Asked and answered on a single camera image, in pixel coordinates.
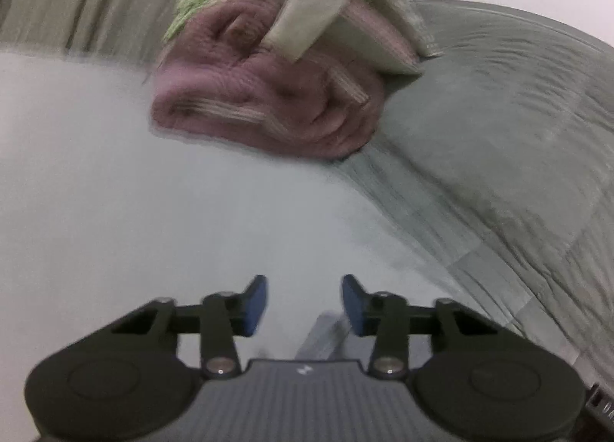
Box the grey knit sweater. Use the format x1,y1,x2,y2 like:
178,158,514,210
294,311,353,362

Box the pink quilt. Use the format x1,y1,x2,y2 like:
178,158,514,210
150,0,419,161

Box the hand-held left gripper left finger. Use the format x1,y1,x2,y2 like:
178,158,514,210
112,274,269,379

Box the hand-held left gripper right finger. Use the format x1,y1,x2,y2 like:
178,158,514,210
340,274,509,379

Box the grey bed sheet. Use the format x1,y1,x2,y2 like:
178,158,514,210
0,46,533,442

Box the grey ribbed blanket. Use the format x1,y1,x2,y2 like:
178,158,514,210
331,0,614,392

